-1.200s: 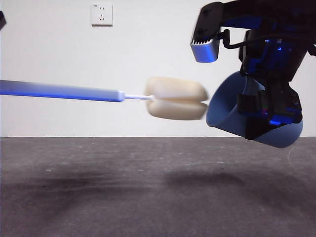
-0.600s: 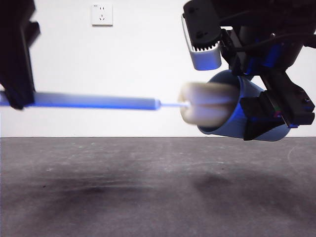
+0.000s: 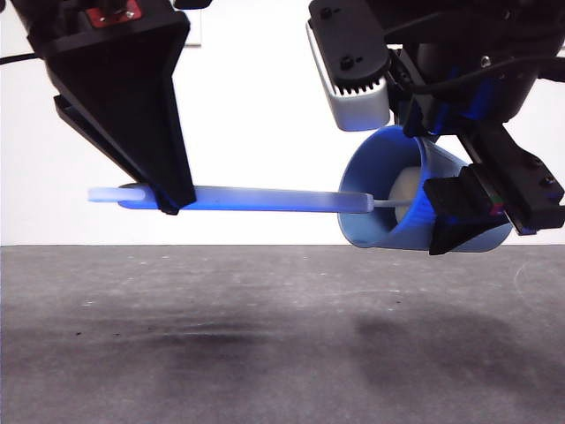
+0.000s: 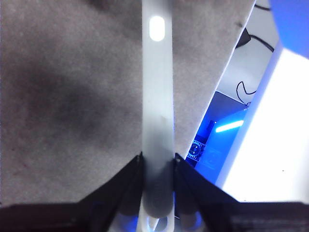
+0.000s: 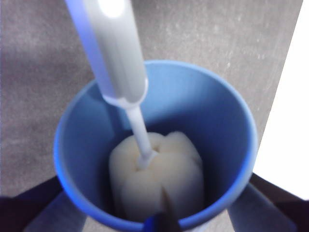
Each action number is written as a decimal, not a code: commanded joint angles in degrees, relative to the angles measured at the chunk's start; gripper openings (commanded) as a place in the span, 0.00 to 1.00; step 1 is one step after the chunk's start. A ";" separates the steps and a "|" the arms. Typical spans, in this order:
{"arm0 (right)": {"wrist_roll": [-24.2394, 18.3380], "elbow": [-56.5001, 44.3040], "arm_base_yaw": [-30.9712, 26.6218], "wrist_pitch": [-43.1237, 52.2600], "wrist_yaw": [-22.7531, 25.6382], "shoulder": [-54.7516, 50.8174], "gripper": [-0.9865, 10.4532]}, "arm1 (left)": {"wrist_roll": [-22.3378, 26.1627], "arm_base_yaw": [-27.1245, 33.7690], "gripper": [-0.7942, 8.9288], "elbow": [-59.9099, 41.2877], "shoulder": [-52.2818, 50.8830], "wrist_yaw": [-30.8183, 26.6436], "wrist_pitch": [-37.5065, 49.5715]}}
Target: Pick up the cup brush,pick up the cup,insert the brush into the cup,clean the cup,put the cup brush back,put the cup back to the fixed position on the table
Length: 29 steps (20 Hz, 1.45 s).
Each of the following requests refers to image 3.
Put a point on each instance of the blue ribbed plastic cup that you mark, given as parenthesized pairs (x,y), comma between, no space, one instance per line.
(368,163)

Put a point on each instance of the pale grey right wrist camera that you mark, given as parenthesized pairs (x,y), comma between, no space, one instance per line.
(357,101)

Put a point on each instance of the white wall socket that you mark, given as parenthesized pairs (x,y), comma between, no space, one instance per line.
(194,44)

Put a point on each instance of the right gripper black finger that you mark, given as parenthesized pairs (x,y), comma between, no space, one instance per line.
(459,207)
(421,117)

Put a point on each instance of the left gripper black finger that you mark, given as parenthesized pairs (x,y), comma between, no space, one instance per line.
(132,110)
(88,134)

